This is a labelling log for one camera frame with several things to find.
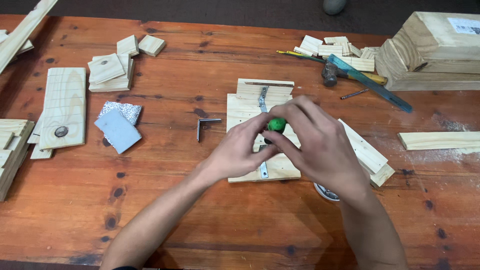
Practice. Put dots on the person's right hand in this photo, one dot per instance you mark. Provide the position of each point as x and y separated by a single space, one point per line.
322 150

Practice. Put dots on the person's left hand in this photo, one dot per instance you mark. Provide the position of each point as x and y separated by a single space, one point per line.
232 153

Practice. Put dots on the flat pine base board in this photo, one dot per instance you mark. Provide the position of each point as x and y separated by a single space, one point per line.
242 112

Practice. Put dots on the long pine plank with holes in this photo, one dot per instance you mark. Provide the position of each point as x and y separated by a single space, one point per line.
365 150

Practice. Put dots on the white screw container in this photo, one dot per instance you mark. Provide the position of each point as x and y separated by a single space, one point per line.
325 193

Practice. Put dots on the metal drill bit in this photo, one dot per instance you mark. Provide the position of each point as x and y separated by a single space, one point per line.
354 94

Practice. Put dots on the short pine plank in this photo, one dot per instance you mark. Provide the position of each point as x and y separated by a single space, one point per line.
382 175

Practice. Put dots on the upright pine board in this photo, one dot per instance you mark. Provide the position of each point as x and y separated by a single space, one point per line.
249 88

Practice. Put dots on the blue transparent ruler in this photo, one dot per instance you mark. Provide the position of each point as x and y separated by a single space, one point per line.
378 88

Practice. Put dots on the yellow pencil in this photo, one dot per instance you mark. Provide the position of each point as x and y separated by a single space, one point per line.
296 54

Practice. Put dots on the pile of small wood offcuts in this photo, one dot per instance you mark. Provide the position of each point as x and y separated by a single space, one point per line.
333 48

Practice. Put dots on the silver sanding block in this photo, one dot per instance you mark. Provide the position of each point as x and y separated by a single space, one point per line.
125 109

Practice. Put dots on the white foam block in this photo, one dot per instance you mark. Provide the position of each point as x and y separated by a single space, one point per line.
118 131

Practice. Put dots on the narrow pine strip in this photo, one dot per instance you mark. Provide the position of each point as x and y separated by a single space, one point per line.
438 140

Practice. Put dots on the small square wood piece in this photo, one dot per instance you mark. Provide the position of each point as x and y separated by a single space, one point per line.
127 45
152 45

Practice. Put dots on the grey round object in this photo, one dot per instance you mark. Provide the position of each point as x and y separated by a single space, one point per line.
333 5

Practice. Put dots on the stack of square wood pieces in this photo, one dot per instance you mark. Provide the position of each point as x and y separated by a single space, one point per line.
110 73

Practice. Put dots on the large stacked wooden blocks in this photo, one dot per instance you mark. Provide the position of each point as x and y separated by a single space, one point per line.
435 48

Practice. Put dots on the pine board with dark knot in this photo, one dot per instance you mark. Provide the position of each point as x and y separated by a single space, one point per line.
63 105

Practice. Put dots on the thin pine board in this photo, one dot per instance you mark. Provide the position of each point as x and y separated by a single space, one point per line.
40 152

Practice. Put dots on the stack of pine boards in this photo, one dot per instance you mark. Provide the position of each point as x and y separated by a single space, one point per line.
13 153

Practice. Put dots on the small wood pieces under plank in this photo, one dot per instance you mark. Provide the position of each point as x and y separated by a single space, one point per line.
25 47

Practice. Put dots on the long pale wooden plank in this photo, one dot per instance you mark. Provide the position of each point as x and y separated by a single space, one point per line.
22 33

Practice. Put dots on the metal corner bracket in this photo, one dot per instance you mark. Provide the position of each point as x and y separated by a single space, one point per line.
204 122

